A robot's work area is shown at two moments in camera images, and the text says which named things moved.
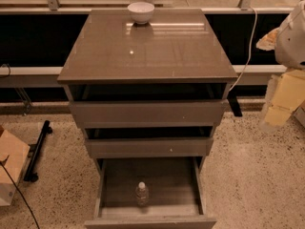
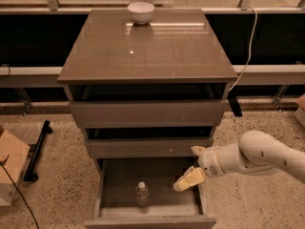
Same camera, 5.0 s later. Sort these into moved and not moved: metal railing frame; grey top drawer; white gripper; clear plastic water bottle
Moved: white gripper
Not moved: grey top drawer; metal railing frame; clear plastic water bottle
